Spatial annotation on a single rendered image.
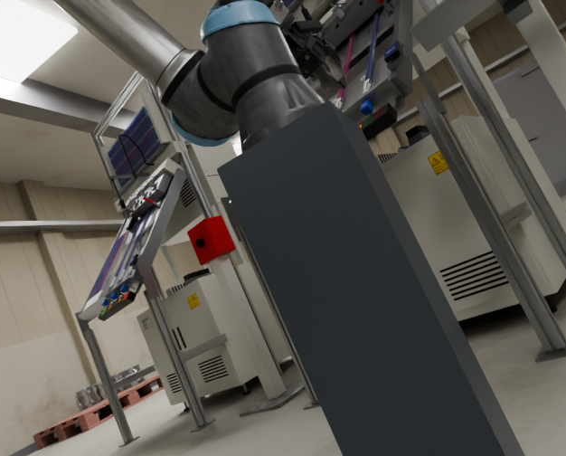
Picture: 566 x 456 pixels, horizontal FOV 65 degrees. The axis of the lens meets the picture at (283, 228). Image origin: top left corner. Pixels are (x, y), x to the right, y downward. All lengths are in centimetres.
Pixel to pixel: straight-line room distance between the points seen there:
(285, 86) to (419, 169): 89
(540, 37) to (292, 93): 70
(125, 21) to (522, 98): 785
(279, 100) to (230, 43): 12
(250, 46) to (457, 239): 97
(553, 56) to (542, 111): 719
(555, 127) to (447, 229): 696
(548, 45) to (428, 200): 54
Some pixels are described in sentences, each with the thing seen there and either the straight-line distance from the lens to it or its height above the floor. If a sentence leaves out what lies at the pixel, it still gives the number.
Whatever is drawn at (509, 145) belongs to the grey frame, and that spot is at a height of 49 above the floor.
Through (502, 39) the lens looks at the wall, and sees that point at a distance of 870.
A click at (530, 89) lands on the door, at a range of 844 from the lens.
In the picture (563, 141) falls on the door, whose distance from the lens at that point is 834.
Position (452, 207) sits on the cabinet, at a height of 39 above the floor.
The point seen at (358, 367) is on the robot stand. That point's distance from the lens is 58.
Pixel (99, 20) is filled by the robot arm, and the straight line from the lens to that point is 84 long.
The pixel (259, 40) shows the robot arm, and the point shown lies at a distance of 68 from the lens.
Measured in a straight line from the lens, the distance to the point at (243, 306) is 185.
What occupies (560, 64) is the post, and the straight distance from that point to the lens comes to 120.
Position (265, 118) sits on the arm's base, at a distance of 62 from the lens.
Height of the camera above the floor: 35
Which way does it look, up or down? 8 degrees up
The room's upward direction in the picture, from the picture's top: 24 degrees counter-clockwise
